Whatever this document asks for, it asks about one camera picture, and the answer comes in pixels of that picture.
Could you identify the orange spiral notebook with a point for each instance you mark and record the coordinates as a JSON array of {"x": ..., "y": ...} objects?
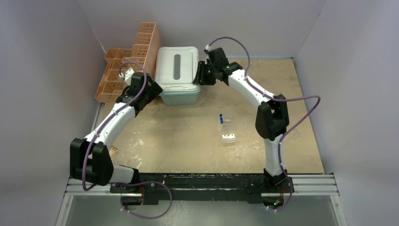
[{"x": 113, "y": 151}]

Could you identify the teal plastic tub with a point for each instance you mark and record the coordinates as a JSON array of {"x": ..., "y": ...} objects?
[{"x": 180, "y": 97}]

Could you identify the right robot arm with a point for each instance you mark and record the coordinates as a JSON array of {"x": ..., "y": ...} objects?
[{"x": 272, "y": 117}]

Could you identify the orange plastic rack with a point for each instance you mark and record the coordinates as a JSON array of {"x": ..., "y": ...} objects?
[{"x": 143, "y": 52}]

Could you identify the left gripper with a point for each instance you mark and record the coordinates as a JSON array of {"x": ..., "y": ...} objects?
[{"x": 154, "y": 91}]

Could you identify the clear well plate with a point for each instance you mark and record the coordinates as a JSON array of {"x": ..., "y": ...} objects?
[{"x": 226, "y": 131}]

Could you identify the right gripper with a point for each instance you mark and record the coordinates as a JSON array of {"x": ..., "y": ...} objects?
[{"x": 202, "y": 78}]

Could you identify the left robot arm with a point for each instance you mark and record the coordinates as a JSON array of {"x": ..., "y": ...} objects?
[{"x": 90, "y": 160}]

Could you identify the white tub lid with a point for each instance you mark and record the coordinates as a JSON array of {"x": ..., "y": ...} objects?
[{"x": 176, "y": 68}]

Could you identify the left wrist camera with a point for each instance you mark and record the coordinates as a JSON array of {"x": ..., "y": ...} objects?
[{"x": 127, "y": 75}]

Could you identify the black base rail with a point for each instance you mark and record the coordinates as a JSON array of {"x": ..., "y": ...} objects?
[{"x": 253, "y": 188}]

